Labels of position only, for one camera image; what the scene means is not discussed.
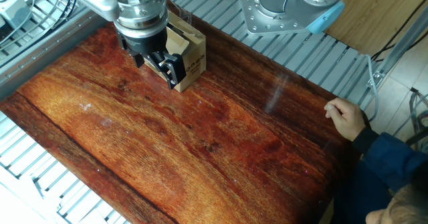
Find person's right hand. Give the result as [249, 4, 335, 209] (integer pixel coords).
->
[323, 97, 367, 142]

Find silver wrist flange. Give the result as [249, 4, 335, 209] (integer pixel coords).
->
[112, 0, 169, 39]

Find grey cable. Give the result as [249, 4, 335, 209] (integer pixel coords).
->
[359, 53, 381, 123]

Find coloured wire bundle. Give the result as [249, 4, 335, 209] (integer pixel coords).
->
[409, 86, 428, 134]

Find grey control box green button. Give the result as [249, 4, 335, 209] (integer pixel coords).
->
[0, 0, 33, 31]

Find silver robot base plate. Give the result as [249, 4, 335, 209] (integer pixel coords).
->
[239, 0, 310, 36]

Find slanted aluminium profile post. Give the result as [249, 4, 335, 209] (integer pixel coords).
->
[366, 5, 428, 88]

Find thick aluminium frame rail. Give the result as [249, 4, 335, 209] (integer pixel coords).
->
[0, 6, 110, 101]

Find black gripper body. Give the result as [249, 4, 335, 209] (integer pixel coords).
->
[116, 25, 170, 60]

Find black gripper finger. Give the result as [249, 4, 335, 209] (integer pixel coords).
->
[128, 49, 145, 69]
[146, 51, 187, 90]

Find white paper sheets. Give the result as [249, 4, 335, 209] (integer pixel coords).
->
[0, 163, 61, 224]

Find black floor cable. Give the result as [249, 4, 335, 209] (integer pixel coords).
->
[370, 0, 428, 63]

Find person in dark sleeve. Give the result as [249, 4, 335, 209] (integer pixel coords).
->
[329, 156, 402, 224]

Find brown cardboard box with label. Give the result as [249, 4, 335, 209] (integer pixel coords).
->
[142, 10, 207, 94]

